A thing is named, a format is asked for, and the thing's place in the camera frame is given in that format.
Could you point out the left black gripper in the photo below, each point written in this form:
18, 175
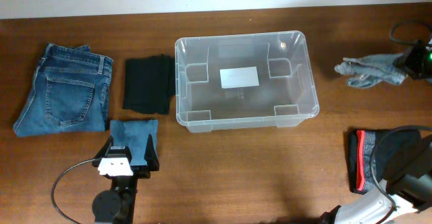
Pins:
142, 172

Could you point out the small teal blue cloth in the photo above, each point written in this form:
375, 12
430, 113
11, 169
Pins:
134, 135

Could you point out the light blue denim shorts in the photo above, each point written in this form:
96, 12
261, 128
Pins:
371, 70

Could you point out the black cloth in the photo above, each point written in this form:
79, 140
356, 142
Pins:
149, 84

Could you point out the black shorts red waistband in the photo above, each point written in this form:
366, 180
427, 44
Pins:
369, 151

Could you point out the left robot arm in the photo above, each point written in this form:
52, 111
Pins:
116, 205

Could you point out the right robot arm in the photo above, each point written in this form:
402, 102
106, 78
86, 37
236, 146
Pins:
389, 169

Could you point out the dark blue folded jeans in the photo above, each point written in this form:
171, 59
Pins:
69, 93

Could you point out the clear plastic storage bin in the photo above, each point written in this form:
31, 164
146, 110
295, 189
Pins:
286, 94

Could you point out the white label in bin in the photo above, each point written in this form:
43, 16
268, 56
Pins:
239, 77

